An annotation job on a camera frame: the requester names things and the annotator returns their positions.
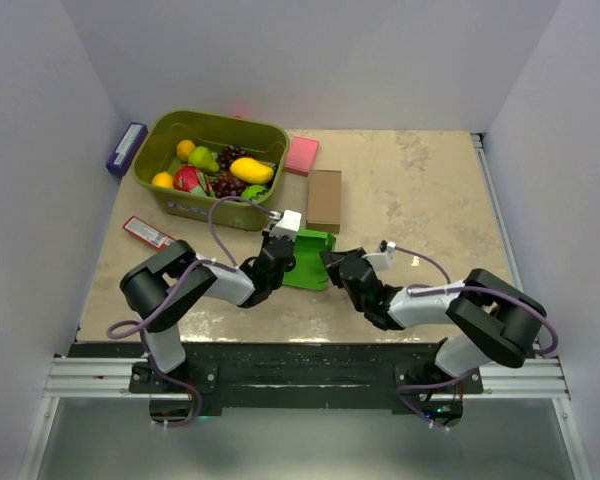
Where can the green paper box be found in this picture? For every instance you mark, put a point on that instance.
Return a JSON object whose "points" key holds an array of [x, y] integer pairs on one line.
{"points": [[309, 272]]}

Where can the brown cardboard box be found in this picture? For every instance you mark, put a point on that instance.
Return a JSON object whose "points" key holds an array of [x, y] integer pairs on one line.
{"points": [[324, 201]]}

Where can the dark purple grapes back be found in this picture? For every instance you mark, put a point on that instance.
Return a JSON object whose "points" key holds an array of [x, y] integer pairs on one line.
{"points": [[229, 155]]}

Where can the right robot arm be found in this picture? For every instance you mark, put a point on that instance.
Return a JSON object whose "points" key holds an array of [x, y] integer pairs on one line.
{"points": [[498, 322]]}

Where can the yellow lemon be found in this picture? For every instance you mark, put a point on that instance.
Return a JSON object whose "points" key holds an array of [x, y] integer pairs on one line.
{"points": [[163, 180]]}

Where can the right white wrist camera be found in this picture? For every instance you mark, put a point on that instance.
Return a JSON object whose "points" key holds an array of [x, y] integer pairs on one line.
{"points": [[382, 258]]}

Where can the small orange fruit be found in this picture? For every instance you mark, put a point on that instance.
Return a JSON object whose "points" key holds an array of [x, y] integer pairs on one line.
{"points": [[184, 149]]}

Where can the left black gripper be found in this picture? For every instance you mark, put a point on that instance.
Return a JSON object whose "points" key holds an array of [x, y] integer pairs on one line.
{"points": [[266, 239]]}

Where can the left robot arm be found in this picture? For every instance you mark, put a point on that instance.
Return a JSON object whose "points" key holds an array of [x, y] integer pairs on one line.
{"points": [[165, 287]]}

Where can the green round fruit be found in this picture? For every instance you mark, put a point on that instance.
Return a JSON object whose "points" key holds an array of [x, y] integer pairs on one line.
{"points": [[254, 192]]}

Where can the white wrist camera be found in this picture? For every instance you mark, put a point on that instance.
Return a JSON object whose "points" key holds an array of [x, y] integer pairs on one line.
{"points": [[382, 258], [285, 224]]}

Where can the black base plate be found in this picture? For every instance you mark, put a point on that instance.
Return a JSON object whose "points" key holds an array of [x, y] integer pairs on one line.
{"points": [[303, 376]]}

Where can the green pear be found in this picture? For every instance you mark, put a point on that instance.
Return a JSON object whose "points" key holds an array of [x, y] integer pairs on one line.
{"points": [[203, 159]]}

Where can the red rectangular box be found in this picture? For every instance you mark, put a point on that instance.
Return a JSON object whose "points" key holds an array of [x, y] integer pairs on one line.
{"points": [[147, 234]]}

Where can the olive green plastic bin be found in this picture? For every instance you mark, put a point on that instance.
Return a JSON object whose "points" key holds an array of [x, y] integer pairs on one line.
{"points": [[266, 143]]}

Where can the dark red grapes front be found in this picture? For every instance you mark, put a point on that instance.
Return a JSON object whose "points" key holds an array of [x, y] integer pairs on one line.
{"points": [[226, 184]]}

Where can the pink box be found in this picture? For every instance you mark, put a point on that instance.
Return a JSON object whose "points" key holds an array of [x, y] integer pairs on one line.
{"points": [[301, 155]]}

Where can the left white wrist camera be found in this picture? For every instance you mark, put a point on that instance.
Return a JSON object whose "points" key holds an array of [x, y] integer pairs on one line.
{"points": [[285, 224]]}

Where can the purple blue box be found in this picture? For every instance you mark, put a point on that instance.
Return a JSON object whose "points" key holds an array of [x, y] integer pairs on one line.
{"points": [[125, 151]]}

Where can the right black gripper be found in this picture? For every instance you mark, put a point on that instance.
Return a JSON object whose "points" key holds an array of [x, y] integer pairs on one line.
{"points": [[332, 261]]}

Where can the yellow mango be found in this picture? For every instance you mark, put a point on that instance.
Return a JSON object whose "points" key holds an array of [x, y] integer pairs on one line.
{"points": [[251, 171]]}

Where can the aluminium frame rail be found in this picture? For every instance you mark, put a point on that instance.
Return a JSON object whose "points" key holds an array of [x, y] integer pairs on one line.
{"points": [[102, 378]]}

